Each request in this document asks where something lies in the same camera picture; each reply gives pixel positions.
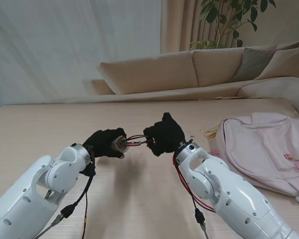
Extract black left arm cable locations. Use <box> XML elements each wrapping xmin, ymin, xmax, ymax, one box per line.
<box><xmin>34</xmin><ymin>173</ymin><xmax>96</xmax><ymax>239</ymax></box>

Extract beige fabric glasses pouch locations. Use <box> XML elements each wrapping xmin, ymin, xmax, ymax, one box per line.
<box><xmin>112</xmin><ymin>135</ymin><xmax>130</xmax><ymax>153</ymax></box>

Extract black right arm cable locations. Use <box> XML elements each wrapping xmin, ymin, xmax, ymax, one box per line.
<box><xmin>189</xmin><ymin>191</ymin><xmax>212</xmax><ymax>239</ymax></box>

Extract red right arm wires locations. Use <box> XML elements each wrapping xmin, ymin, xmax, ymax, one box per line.
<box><xmin>172</xmin><ymin>156</ymin><xmax>216</xmax><ymax>214</ymax></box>

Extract beige pleated curtain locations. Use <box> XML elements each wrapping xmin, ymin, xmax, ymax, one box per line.
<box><xmin>160</xmin><ymin>0</ymin><xmax>245</xmax><ymax>54</ymax></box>

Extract pale pink backpack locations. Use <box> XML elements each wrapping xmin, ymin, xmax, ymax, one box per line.
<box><xmin>204</xmin><ymin>111</ymin><xmax>299</xmax><ymax>203</ymax></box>

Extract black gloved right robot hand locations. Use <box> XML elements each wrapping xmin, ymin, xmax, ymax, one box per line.
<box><xmin>143</xmin><ymin>112</ymin><xmax>186</xmax><ymax>158</ymax></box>

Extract tall green leafy plant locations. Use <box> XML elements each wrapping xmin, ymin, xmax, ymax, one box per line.
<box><xmin>188</xmin><ymin>0</ymin><xmax>277</xmax><ymax>50</ymax></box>

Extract beige cushion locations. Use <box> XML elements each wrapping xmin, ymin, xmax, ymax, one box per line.
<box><xmin>254</xmin><ymin>44</ymin><xmax>299</xmax><ymax>81</ymax></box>

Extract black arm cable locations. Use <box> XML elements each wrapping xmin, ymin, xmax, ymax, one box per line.
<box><xmin>189</xmin><ymin>191</ymin><xmax>212</xmax><ymax>239</ymax></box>
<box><xmin>34</xmin><ymin>173</ymin><xmax>96</xmax><ymax>239</ymax></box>

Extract white sheer curtain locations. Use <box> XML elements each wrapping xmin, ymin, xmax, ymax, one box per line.
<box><xmin>0</xmin><ymin>0</ymin><xmax>162</xmax><ymax>105</ymax></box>

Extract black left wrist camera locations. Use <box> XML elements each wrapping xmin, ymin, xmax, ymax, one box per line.
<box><xmin>79</xmin><ymin>158</ymin><xmax>97</xmax><ymax>176</ymax></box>

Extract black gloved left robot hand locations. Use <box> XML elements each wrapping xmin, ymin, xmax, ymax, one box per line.
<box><xmin>82</xmin><ymin>127</ymin><xmax>128</xmax><ymax>159</ymax></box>

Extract beige sofa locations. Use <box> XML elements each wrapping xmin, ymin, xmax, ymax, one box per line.
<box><xmin>82</xmin><ymin>39</ymin><xmax>299</xmax><ymax>103</ymax></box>

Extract grey cushion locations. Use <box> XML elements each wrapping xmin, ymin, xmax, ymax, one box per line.
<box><xmin>229</xmin><ymin>47</ymin><xmax>278</xmax><ymax>83</ymax></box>

